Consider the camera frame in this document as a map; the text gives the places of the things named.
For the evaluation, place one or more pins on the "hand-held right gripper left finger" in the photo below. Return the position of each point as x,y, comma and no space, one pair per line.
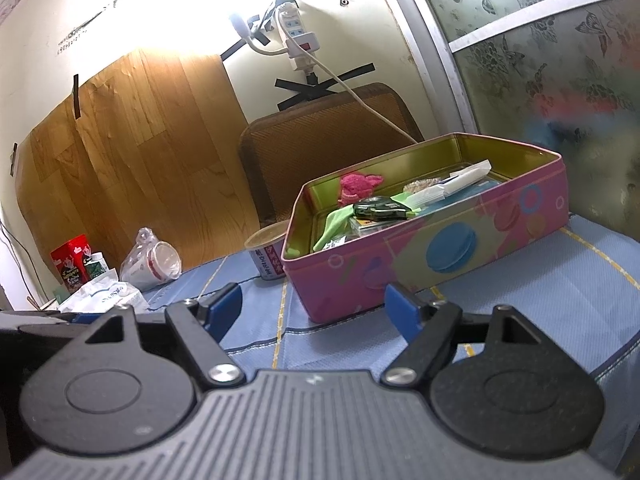
225,307

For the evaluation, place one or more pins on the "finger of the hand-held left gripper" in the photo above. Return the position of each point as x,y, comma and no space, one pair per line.
85,318

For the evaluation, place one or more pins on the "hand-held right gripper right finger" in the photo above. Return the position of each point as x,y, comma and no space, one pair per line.
402,310

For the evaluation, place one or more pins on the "pink tin box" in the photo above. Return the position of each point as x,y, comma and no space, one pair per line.
400,260

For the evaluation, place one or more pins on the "yellow card box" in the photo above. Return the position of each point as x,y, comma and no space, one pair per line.
372,226

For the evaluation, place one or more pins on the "white smiley packet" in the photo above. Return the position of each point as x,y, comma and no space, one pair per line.
335,242

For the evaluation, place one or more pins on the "green plastic tool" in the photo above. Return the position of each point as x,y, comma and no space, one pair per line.
335,225

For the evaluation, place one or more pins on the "brown speckled packet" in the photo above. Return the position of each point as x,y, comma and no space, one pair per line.
422,185

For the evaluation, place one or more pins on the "pink fluffy cloth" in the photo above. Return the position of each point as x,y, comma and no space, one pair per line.
360,187

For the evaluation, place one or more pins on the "blue plastic case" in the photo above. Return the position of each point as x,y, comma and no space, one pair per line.
477,191

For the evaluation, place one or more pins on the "white wet wipes pack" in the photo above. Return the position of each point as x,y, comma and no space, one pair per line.
465,177

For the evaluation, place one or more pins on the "white tissue pack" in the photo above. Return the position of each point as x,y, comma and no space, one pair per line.
105,295

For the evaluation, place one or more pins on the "green drink carton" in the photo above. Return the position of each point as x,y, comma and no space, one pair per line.
96,266

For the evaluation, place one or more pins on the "red snack tin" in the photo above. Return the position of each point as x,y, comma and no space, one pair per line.
70,260

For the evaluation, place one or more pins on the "small round can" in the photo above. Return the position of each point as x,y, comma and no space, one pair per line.
265,255

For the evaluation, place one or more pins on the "clear bag with white cup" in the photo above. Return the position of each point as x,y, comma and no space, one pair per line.
150,260

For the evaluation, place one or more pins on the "blue checked tablecloth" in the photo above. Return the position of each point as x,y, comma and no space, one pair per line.
500,310

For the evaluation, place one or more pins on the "wood pattern board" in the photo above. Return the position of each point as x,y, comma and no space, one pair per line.
150,160

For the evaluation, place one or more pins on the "black tape strip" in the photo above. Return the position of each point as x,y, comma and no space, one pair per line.
13,160

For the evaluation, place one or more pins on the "black tape cross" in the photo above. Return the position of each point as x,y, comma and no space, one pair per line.
267,22
310,90

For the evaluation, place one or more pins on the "white power strip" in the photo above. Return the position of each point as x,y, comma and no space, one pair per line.
297,30

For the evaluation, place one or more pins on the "frosted glass sliding door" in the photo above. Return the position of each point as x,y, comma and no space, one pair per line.
550,60

